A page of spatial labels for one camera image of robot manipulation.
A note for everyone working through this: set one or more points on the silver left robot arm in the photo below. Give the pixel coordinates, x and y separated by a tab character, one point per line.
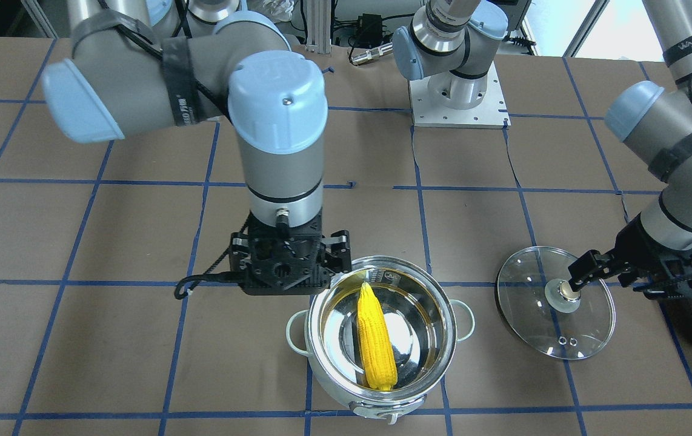
454	42

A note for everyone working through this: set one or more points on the yellow corn cob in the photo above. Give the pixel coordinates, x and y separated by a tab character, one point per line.
375	346

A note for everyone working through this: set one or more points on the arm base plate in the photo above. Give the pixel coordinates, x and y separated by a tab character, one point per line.
448	101

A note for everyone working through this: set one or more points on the black power adapter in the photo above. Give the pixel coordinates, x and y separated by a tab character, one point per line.
369	27

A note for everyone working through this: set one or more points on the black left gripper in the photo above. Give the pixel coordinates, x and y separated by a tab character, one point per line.
635	244

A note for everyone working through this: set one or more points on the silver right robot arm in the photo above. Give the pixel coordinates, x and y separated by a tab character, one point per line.
125	78

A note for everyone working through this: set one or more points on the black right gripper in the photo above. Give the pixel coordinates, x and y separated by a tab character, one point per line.
340	245

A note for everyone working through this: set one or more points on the glass pot lid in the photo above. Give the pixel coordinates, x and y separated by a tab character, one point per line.
534	296

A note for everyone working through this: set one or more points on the white pot with steel interior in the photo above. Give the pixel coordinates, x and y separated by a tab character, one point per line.
424	326

